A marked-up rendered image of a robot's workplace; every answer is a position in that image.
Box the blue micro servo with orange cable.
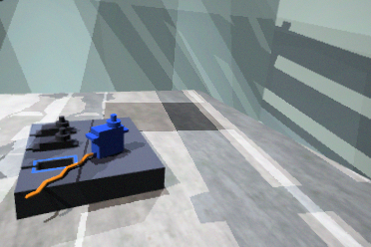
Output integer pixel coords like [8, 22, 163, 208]
[25, 114, 129, 199]

